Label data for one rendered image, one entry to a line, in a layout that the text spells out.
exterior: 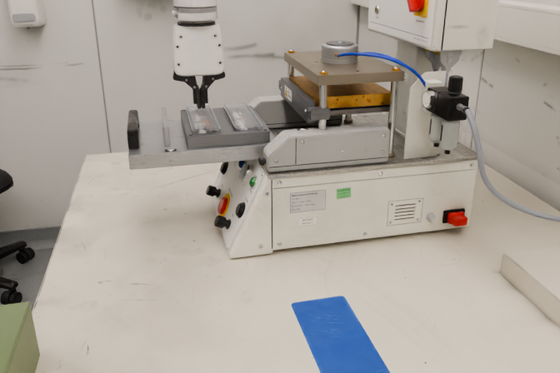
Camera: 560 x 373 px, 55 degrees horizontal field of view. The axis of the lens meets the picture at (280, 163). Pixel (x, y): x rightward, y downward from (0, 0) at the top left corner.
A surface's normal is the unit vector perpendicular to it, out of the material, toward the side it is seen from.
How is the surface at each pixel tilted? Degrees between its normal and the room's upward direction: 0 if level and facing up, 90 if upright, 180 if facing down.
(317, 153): 90
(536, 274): 0
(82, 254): 0
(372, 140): 90
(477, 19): 90
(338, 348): 0
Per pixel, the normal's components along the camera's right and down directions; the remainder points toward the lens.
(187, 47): 0.23, 0.35
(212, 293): 0.00, -0.93
